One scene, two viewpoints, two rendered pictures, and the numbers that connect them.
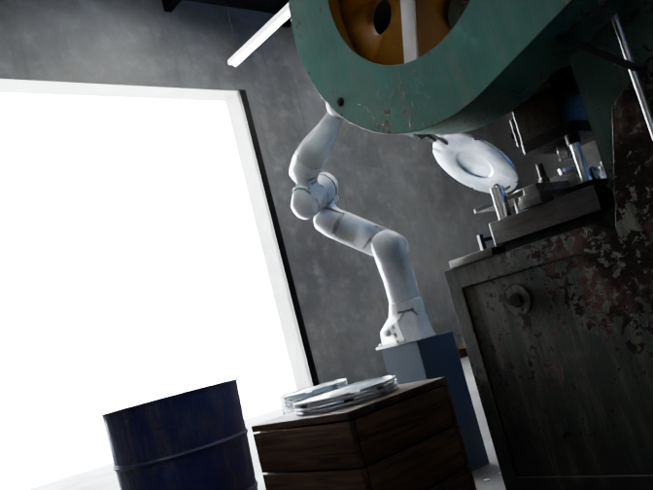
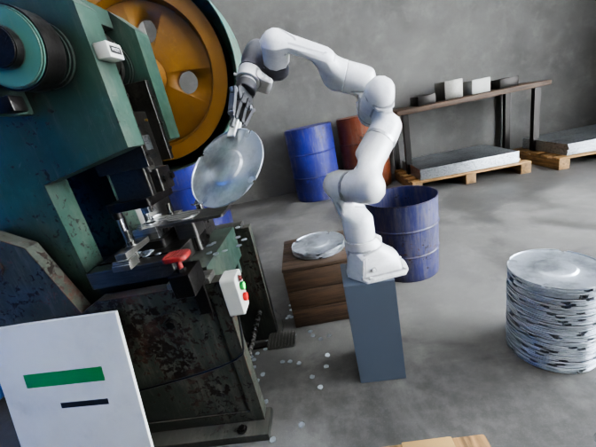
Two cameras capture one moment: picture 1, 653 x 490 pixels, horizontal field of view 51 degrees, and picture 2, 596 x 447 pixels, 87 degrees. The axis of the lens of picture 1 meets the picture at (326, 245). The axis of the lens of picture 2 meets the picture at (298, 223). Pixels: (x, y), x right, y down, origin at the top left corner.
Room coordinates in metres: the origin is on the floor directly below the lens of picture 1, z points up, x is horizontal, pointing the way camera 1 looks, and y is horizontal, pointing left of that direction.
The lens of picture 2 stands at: (2.99, -1.09, 1.05)
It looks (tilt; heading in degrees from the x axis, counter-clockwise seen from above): 19 degrees down; 137
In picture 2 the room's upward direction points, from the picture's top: 12 degrees counter-clockwise
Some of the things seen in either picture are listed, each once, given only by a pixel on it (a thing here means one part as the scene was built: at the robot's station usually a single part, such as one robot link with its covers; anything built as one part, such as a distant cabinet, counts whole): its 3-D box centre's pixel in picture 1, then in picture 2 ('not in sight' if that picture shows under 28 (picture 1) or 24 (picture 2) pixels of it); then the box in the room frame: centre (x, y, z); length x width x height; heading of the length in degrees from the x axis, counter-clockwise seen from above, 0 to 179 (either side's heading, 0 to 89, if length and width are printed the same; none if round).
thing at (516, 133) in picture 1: (533, 87); (137, 152); (1.79, -0.65, 1.04); 0.17 x 0.15 x 0.30; 41
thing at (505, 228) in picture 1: (588, 210); (161, 247); (1.76, -0.68, 0.68); 0.45 x 0.30 x 0.06; 131
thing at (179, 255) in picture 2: not in sight; (179, 265); (2.15, -0.78, 0.72); 0.07 x 0.06 x 0.08; 41
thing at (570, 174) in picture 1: (576, 181); (155, 227); (1.76, -0.68, 0.76); 0.15 x 0.09 x 0.05; 131
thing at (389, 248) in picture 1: (394, 265); (348, 203); (2.33, -0.21, 0.71); 0.18 x 0.11 x 0.25; 165
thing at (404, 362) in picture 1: (433, 404); (372, 319); (2.36, -0.22, 0.23); 0.18 x 0.18 x 0.45; 40
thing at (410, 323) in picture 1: (402, 322); (373, 253); (2.40, -0.19, 0.52); 0.22 x 0.19 x 0.14; 40
